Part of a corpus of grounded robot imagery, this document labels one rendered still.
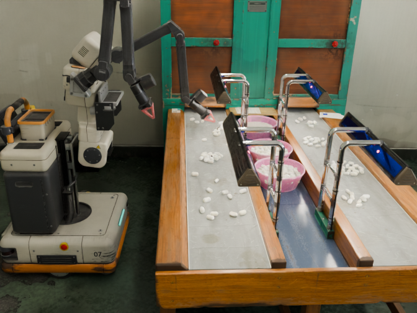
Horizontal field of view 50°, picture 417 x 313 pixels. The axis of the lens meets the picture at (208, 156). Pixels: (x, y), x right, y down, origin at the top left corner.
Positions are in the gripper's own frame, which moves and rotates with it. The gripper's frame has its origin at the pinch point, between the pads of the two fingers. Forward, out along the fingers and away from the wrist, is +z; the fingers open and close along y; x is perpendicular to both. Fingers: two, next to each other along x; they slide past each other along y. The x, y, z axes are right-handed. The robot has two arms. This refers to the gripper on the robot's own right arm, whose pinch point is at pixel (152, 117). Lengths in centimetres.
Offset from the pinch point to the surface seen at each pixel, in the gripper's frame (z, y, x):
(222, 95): 8.5, 10.6, -37.1
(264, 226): 44, -68, -35
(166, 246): 26, -82, 0
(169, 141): 23.7, 22.7, 4.4
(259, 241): 45, -75, -31
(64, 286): 65, -15, 93
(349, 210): 65, -52, -70
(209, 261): 36, -89, -13
